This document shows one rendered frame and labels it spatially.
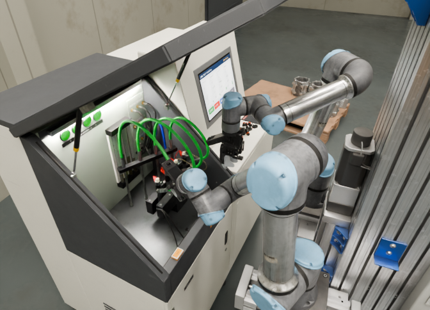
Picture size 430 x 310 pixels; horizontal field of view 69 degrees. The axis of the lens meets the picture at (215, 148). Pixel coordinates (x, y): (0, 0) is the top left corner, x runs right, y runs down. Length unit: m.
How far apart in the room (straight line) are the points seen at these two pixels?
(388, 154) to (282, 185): 0.39
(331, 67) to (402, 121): 0.54
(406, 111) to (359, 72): 0.42
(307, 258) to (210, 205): 0.33
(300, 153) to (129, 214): 1.21
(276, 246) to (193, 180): 0.33
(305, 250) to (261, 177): 0.43
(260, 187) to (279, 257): 0.23
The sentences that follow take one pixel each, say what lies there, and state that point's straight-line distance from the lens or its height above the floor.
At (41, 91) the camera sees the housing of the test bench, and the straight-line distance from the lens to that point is 1.52.
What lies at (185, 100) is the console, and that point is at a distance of 1.64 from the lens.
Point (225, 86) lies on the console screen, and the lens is 2.01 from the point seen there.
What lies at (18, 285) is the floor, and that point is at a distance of 2.77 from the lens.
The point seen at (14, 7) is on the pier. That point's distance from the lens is 2.95.
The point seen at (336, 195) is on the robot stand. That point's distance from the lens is 1.17.
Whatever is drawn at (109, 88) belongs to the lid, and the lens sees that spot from 0.81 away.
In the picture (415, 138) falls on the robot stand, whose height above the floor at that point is 1.65.
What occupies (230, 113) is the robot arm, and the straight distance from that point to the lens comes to 1.20.
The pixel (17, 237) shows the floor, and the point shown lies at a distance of 3.08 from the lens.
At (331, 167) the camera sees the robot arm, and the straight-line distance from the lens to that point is 1.41.
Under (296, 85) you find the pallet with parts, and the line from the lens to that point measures 4.42.
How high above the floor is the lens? 2.09
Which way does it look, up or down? 36 degrees down
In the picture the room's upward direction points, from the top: 1 degrees clockwise
